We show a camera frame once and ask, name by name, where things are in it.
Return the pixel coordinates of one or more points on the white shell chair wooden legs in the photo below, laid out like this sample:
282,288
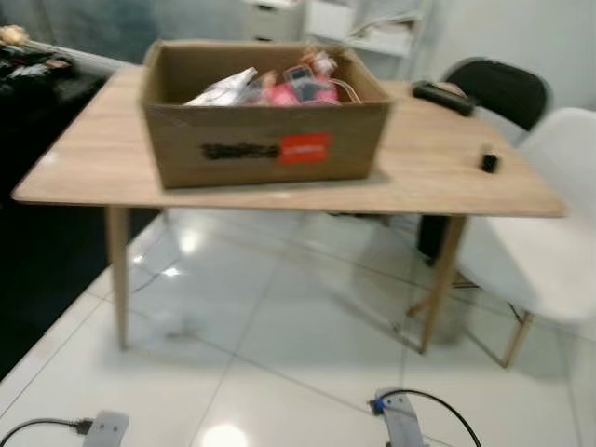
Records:
549,251

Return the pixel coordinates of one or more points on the long black remote control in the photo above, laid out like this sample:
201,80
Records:
442,96

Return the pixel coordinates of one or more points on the white drawer cabinet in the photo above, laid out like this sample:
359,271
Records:
270,20

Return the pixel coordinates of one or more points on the large brown cardboard box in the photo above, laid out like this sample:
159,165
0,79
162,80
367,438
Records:
233,130

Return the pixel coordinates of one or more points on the black chair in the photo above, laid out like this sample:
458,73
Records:
503,88

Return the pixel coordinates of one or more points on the beige dried flower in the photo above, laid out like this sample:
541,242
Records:
13,35

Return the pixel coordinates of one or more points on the grey printed plastic bracket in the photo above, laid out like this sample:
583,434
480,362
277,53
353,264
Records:
298,75

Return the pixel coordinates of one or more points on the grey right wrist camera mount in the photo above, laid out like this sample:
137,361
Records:
402,424

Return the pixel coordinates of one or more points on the pink plastic bag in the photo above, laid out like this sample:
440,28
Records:
279,93

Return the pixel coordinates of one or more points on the dark cluttered bench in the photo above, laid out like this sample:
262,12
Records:
37,84

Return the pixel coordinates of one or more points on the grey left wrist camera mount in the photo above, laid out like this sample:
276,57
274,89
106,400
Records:
107,430

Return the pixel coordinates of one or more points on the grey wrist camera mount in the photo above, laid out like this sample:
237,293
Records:
402,424
107,430

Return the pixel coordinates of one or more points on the small black block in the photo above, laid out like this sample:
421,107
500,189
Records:
489,162

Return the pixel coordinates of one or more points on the white metal shelf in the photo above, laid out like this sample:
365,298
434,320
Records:
372,42

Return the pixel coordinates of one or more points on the light wooden table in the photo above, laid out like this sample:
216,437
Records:
447,158

